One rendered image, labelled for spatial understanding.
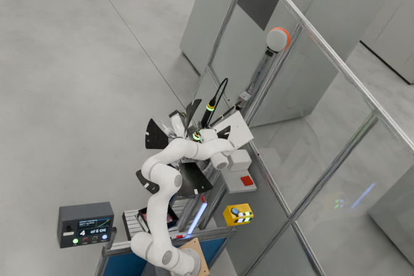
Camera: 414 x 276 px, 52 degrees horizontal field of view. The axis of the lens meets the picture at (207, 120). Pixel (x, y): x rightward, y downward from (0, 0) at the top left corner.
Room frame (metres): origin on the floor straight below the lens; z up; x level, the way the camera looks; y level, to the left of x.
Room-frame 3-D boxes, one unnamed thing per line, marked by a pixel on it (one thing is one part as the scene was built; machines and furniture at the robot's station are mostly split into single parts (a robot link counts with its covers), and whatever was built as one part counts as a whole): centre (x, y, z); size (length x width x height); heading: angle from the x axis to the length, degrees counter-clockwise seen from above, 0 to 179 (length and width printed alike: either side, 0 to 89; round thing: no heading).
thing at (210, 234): (1.62, -0.12, 0.82); 0.90 x 0.04 x 0.08; 127
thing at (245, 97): (2.57, -0.18, 1.39); 0.10 x 0.07 x 0.08; 162
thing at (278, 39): (2.66, -0.21, 1.88); 0.17 x 0.15 x 0.16; 37
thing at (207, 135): (1.88, -0.05, 1.50); 0.11 x 0.10 x 0.07; 37
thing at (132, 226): (2.20, -0.06, 0.04); 0.62 x 0.46 x 0.08; 127
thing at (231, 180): (2.39, -0.36, 0.85); 0.36 x 0.24 x 0.03; 37
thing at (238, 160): (2.47, -0.33, 0.92); 0.17 x 0.16 x 0.11; 127
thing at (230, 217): (1.86, -0.44, 1.02); 0.16 x 0.10 x 0.11; 127
